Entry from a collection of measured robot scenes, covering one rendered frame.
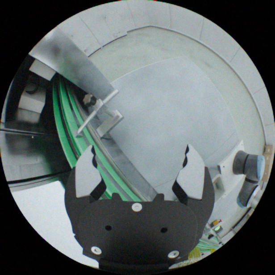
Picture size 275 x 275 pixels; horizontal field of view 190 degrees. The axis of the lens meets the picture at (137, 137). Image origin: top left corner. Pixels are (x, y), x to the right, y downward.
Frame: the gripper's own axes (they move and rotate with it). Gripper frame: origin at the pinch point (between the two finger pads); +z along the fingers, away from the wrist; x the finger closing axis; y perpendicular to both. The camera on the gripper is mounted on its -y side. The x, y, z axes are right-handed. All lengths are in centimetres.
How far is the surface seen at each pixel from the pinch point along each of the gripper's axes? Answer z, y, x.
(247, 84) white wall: 118, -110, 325
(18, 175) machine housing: -14.7, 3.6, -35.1
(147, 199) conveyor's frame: 0.9, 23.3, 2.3
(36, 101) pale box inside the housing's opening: 11, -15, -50
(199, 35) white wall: 201, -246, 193
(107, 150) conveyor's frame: 11.3, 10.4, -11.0
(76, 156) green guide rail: 7.3, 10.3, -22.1
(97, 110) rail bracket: 8.7, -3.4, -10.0
